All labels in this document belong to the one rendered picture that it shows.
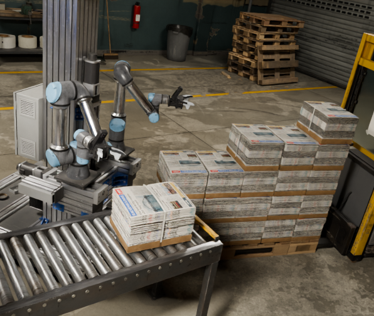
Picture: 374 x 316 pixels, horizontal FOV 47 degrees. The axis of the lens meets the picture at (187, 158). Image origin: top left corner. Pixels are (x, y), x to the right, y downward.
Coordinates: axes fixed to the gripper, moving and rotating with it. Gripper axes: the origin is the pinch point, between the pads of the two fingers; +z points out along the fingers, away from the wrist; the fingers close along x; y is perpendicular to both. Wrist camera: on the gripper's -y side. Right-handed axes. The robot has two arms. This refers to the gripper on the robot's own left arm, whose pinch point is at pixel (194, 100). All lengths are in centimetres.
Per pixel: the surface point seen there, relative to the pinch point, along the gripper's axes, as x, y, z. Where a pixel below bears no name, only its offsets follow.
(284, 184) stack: 33, 48, 78
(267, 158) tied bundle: 34, 26, 58
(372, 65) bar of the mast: -28, -36, 145
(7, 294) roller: 171, 21, -92
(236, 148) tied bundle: 17, 29, 37
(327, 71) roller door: -629, 186, 399
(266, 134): 16, 15, 58
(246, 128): 7.9, 15.9, 44.1
